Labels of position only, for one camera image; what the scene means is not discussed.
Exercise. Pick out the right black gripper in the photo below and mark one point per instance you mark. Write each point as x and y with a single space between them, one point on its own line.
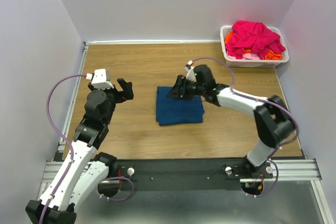
181 82

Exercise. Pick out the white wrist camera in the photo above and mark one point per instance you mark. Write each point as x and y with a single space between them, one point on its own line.
190 76
100 79

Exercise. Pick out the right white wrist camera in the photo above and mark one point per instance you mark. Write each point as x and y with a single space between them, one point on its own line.
190 76

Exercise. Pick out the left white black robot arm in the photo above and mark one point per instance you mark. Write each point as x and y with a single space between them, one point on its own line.
84 168

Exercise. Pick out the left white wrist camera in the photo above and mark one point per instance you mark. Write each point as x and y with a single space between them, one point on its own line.
100 79

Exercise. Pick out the light pink garment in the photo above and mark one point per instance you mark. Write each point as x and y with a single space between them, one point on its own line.
246 56

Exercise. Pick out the blue t-shirt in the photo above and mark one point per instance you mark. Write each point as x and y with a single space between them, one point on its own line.
172 111

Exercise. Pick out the white plastic laundry basket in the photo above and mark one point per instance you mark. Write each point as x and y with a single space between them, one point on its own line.
224 30

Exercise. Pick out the aluminium frame rail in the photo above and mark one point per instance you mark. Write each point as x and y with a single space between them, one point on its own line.
289 170

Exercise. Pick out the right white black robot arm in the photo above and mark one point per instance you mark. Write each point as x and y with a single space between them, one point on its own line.
274 123

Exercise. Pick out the pink t-shirt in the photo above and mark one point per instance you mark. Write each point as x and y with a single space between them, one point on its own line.
254 35

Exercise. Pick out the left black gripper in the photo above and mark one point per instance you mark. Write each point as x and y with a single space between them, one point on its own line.
128 94

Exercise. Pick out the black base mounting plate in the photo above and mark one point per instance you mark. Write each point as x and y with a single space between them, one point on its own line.
183 175

